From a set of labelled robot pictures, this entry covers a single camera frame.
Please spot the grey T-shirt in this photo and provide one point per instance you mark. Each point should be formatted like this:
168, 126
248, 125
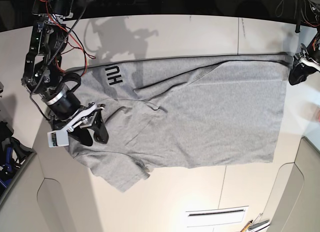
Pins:
183, 112

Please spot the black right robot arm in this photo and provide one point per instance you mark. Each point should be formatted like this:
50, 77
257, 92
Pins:
44, 76

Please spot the blue and black equipment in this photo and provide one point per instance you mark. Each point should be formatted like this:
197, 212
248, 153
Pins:
13, 155

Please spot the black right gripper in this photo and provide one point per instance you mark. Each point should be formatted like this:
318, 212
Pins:
67, 111

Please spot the white vent panel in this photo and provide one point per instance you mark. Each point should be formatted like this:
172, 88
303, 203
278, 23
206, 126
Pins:
215, 217

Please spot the grey metal tool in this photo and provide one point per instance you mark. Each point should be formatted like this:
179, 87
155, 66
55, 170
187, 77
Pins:
255, 227

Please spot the yellow handled tool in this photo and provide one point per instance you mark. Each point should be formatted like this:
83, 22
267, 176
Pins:
247, 226

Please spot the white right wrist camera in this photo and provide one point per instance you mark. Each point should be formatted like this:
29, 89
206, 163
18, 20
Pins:
58, 138

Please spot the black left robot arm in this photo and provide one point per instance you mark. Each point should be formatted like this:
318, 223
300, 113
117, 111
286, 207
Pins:
134, 29

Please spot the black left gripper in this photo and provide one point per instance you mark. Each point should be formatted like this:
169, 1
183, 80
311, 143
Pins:
306, 62

